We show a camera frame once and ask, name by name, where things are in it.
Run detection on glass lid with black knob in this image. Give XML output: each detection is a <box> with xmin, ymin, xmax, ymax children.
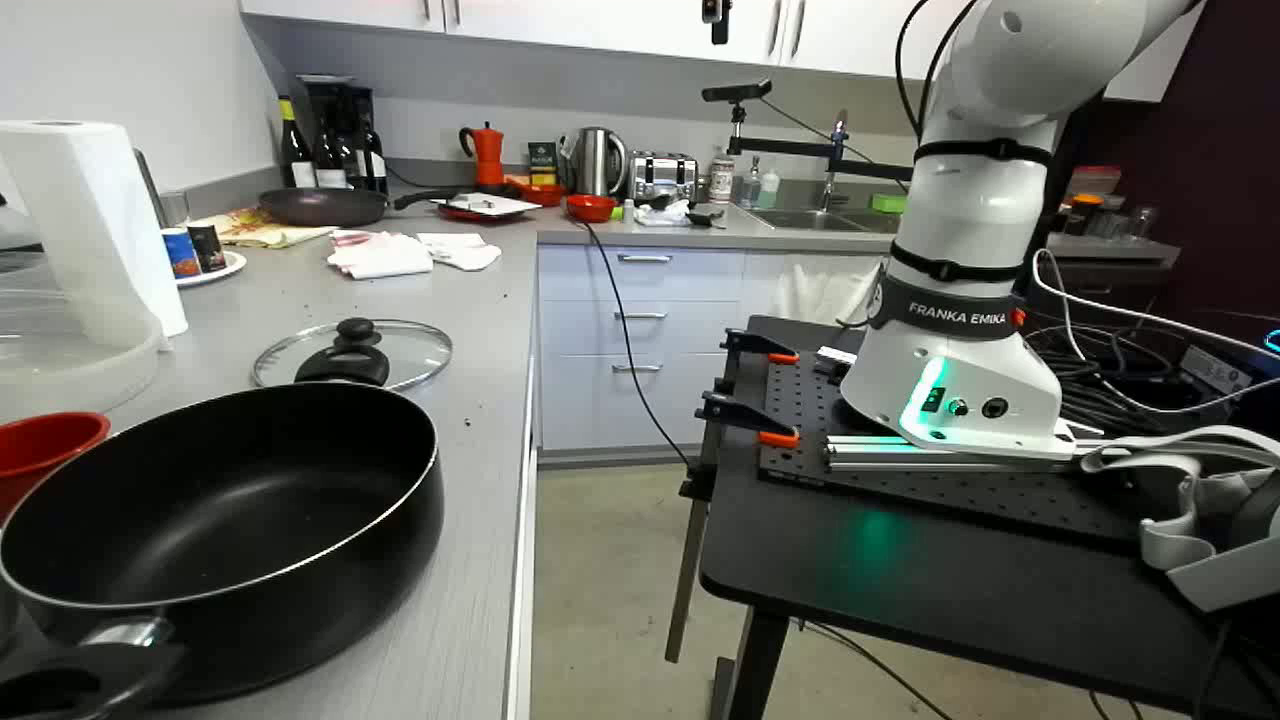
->
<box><xmin>247</xmin><ymin>310</ymin><xmax>458</xmax><ymax>394</ymax></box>

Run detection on red moka pot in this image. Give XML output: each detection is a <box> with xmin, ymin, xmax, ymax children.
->
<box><xmin>458</xmin><ymin>120</ymin><xmax>514</xmax><ymax>192</ymax></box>

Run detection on black nonstick pot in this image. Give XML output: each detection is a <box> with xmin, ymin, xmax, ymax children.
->
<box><xmin>0</xmin><ymin>380</ymin><xmax>448</xmax><ymax>720</ymax></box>

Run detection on white drawer cabinet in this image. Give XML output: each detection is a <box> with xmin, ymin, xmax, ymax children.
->
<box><xmin>536</xmin><ymin>241</ymin><xmax>887</xmax><ymax>460</ymax></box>

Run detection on black clamp with orange tip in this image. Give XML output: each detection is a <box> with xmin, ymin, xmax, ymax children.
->
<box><xmin>717</xmin><ymin>327</ymin><xmax>803</xmax><ymax>372</ymax></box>
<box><xmin>695</xmin><ymin>388</ymin><xmax>810</xmax><ymax>456</ymax></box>

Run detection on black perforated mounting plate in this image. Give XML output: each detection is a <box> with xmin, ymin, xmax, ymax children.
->
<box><xmin>753</xmin><ymin>315</ymin><xmax>1153</xmax><ymax>543</ymax></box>

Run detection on chrome toaster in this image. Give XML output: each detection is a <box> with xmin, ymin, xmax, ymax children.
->
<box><xmin>630</xmin><ymin>149</ymin><xmax>703</xmax><ymax>206</ymax></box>

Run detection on clear soap bottle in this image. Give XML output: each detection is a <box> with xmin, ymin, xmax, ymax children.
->
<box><xmin>703</xmin><ymin>142</ymin><xmax>745</xmax><ymax>206</ymax></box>

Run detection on stainless steel kettle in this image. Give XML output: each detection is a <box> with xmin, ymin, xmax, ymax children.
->
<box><xmin>570</xmin><ymin>124</ymin><xmax>634</xmax><ymax>203</ymax></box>

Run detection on small white cloth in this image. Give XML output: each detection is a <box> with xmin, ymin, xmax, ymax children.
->
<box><xmin>417</xmin><ymin>226</ymin><xmax>510</xmax><ymax>274</ymax></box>

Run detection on red plate with white paper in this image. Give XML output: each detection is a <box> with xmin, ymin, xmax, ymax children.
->
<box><xmin>435</xmin><ymin>189</ymin><xmax>545</xmax><ymax>226</ymax></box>

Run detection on green jar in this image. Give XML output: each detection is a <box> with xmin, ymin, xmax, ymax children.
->
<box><xmin>525</xmin><ymin>134</ymin><xmax>563</xmax><ymax>192</ymax></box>

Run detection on steel kitchen sink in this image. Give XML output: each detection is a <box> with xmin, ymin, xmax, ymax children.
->
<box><xmin>753</xmin><ymin>176</ymin><xmax>912</xmax><ymax>236</ymax></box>

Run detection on large white cloth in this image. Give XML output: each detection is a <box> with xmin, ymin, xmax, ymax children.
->
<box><xmin>323</xmin><ymin>232</ymin><xmax>435</xmax><ymax>284</ymax></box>

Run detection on chrome kitchen faucet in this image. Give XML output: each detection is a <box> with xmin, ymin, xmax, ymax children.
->
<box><xmin>814</xmin><ymin>109</ymin><xmax>861</xmax><ymax>203</ymax></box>

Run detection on dark frying pan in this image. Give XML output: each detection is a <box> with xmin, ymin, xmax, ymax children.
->
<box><xmin>257</xmin><ymin>185</ymin><xmax>391</xmax><ymax>226</ymax></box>

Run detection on black work table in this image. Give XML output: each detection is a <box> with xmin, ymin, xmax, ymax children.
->
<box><xmin>660</xmin><ymin>310</ymin><xmax>1280</xmax><ymax>720</ymax></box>

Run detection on black coffee machine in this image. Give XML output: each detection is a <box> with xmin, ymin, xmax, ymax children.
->
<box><xmin>298</xmin><ymin>76</ymin><xmax>391</xmax><ymax>196</ymax></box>

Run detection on yellowish cloth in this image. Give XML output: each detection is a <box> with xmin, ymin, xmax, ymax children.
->
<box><xmin>216</xmin><ymin>203</ymin><xmax>336</xmax><ymax>250</ymax></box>

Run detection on dark wine bottle white label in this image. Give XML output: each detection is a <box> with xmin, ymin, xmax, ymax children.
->
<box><xmin>276</xmin><ymin>97</ymin><xmax>320</xmax><ymax>192</ymax></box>

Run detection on small white plate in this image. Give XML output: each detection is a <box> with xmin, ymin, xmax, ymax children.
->
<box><xmin>174</xmin><ymin>246</ymin><xmax>251</xmax><ymax>293</ymax></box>

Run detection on dark small can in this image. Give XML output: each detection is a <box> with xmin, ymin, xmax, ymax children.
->
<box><xmin>188</xmin><ymin>221</ymin><xmax>232</xmax><ymax>274</ymax></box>

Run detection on blue and orange can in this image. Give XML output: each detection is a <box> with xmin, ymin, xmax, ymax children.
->
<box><xmin>161</xmin><ymin>225</ymin><xmax>204</xmax><ymax>281</ymax></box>

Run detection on white paper towel roll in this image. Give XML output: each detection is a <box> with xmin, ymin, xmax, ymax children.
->
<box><xmin>0</xmin><ymin>116</ymin><xmax>191</xmax><ymax>350</ymax></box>

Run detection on white round plastic container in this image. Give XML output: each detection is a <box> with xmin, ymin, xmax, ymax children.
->
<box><xmin>0</xmin><ymin>295</ymin><xmax>174</xmax><ymax>420</ymax></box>

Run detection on red plastic bowl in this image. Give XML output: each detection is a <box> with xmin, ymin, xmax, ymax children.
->
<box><xmin>0</xmin><ymin>408</ymin><xmax>118</xmax><ymax>525</ymax></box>

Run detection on grey white control device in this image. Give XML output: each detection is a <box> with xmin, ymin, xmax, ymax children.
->
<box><xmin>1078</xmin><ymin>420</ymin><xmax>1280</xmax><ymax>614</ymax></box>

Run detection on black power cable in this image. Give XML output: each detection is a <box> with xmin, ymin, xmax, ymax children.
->
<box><xmin>579</xmin><ymin>217</ymin><xmax>700</xmax><ymax>473</ymax></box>

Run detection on aluminium rail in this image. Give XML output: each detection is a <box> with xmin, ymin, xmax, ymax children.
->
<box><xmin>822</xmin><ymin>430</ymin><xmax>1090</xmax><ymax>473</ymax></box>

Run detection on white wall cabinets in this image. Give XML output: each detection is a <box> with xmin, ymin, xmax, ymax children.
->
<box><xmin>237</xmin><ymin>0</ymin><xmax>1214</xmax><ymax>109</ymax></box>

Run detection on black cable bundle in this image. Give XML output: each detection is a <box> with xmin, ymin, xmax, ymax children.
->
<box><xmin>1053</xmin><ymin>315</ymin><xmax>1280</xmax><ymax>434</ymax></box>

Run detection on white cable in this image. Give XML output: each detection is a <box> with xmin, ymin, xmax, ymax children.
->
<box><xmin>1028</xmin><ymin>243</ymin><xmax>1280</xmax><ymax>368</ymax></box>

